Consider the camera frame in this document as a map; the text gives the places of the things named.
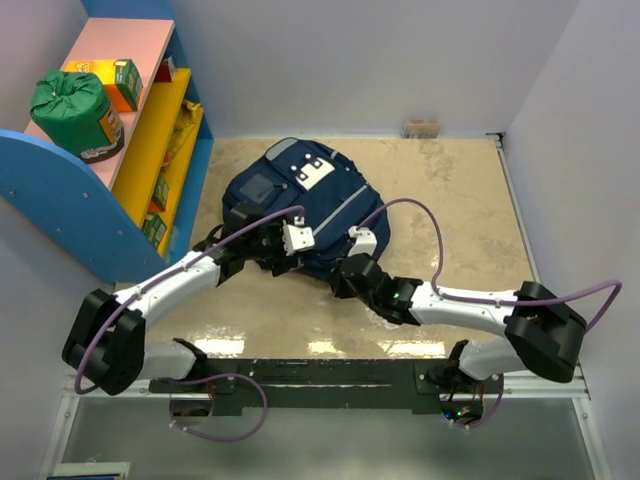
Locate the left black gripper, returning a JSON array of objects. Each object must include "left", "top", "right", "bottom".
[{"left": 243, "top": 213, "right": 304, "bottom": 277}]

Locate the navy blue school backpack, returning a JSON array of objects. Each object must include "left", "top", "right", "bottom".
[{"left": 222, "top": 137, "right": 384, "bottom": 281}]

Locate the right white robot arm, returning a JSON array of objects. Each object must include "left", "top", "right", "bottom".
[{"left": 329, "top": 253, "right": 587, "bottom": 393}]

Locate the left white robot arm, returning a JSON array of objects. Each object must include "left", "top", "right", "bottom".
[{"left": 62, "top": 202, "right": 314, "bottom": 396}]

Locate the yellow snack bag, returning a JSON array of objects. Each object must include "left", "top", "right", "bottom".
[{"left": 161, "top": 99, "right": 202, "bottom": 171}]

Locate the green box on lower shelf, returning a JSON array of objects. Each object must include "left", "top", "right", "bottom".
[{"left": 148, "top": 173, "right": 169, "bottom": 213}]

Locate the blue pink yellow shelf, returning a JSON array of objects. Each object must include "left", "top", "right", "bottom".
[{"left": 1, "top": 1, "right": 213, "bottom": 283}]

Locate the small box on yellow shelf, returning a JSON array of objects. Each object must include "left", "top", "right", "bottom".
[{"left": 155, "top": 55, "right": 176, "bottom": 83}]

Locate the yellow green carton box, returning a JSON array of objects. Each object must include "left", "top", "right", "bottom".
[{"left": 63, "top": 59, "right": 144, "bottom": 113}]

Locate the green wrapped round package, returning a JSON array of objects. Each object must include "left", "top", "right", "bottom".
[{"left": 30, "top": 69, "right": 125, "bottom": 164}]

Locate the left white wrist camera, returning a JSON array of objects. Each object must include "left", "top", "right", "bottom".
[{"left": 282, "top": 216, "right": 315, "bottom": 256}]

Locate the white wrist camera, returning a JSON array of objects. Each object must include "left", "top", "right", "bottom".
[
  {"left": 282, "top": 216, "right": 315, "bottom": 256},
  {"left": 346, "top": 226, "right": 377, "bottom": 257}
]

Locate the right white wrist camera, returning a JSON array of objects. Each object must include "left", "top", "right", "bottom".
[{"left": 346, "top": 226, "right": 377, "bottom": 257}]

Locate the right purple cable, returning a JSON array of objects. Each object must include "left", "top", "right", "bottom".
[{"left": 354, "top": 198, "right": 624, "bottom": 431}]

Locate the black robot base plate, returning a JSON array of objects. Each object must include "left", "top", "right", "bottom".
[{"left": 150, "top": 359, "right": 504, "bottom": 420}]

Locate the small box at back wall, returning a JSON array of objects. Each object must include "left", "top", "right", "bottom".
[{"left": 401, "top": 119, "right": 441, "bottom": 139}]

